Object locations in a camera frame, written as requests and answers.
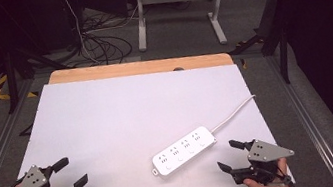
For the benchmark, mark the wooden table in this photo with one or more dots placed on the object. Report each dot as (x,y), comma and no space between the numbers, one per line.
(136,67)

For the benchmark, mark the white power strip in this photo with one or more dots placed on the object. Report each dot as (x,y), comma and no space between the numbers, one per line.
(184,151)

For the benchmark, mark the white board sheet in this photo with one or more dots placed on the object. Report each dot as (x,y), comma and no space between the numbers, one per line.
(125,123)

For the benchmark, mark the yellow and black floor tape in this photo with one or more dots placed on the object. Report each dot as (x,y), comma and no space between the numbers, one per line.
(2,89)

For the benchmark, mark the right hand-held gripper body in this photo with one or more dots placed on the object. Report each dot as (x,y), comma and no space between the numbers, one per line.
(265,153)

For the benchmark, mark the black metal stand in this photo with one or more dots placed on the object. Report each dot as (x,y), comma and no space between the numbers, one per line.
(11,74)
(273,22)

